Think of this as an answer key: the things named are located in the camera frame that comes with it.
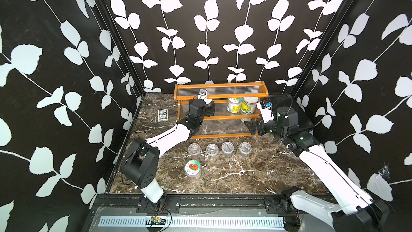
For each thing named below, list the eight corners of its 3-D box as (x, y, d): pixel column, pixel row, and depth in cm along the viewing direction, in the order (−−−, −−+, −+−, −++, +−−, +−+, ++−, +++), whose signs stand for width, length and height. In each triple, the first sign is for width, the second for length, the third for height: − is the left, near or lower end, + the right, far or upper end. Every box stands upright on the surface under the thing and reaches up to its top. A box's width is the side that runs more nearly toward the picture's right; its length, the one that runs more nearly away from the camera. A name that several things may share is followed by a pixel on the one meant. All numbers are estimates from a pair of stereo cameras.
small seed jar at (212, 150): (206, 157, 91) (206, 153, 86) (206, 148, 94) (206, 143, 90) (218, 157, 91) (218, 153, 86) (217, 148, 94) (218, 143, 90)
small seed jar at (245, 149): (239, 157, 91) (240, 152, 87) (238, 146, 96) (239, 142, 91) (250, 157, 92) (252, 152, 87) (248, 146, 96) (250, 142, 91)
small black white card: (158, 121, 107) (157, 119, 105) (158, 111, 112) (157, 109, 110) (168, 120, 108) (167, 118, 106) (167, 110, 113) (167, 108, 111)
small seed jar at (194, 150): (188, 157, 91) (187, 153, 86) (189, 148, 95) (188, 143, 90) (199, 158, 91) (199, 153, 86) (200, 148, 95) (199, 143, 90)
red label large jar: (186, 179, 83) (183, 174, 76) (187, 165, 88) (185, 159, 81) (200, 179, 83) (199, 174, 76) (201, 166, 88) (200, 159, 81)
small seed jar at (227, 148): (221, 156, 92) (222, 151, 87) (221, 146, 96) (222, 141, 91) (233, 156, 92) (234, 151, 87) (232, 146, 96) (233, 141, 91)
